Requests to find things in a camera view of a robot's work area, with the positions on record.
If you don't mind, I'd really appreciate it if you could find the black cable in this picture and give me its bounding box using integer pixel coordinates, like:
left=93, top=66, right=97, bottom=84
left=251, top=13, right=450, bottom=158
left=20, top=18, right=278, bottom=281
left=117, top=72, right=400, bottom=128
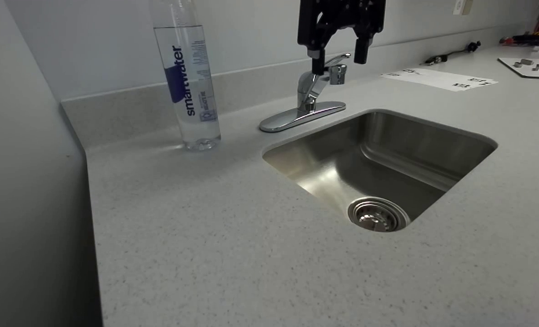
left=419, top=41, right=482, bottom=66

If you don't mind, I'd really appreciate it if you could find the stainless steel sink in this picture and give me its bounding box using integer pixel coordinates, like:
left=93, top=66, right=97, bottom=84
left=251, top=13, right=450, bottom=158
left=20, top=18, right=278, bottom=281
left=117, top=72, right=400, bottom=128
left=262, top=109, right=498, bottom=233

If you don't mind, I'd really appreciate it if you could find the sink drain strainer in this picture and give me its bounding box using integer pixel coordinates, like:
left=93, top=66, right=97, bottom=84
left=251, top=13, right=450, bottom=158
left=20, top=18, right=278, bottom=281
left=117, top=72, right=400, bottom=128
left=347, top=197, right=410, bottom=233

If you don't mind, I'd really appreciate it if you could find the clear plastic water bottle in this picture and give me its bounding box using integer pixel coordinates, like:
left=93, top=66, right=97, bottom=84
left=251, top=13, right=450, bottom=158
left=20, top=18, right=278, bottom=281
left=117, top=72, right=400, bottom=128
left=149, top=0, right=221, bottom=151

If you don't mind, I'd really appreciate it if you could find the chrome faucet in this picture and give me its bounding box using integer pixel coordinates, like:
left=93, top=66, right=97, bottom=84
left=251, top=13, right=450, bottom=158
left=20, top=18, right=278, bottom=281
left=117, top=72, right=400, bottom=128
left=259, top=53, right=352, bottom=133

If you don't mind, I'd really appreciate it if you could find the heap of hand tools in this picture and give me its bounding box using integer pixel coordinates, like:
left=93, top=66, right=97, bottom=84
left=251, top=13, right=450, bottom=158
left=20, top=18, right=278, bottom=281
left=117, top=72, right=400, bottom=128
left=499, top=33, right=539, bottom=49

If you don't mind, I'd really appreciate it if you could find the white printed paper sheet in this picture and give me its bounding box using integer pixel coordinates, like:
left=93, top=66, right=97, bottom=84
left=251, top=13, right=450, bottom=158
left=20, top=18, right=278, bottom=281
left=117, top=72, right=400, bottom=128
left=381, top=68, right=498, bottom=92

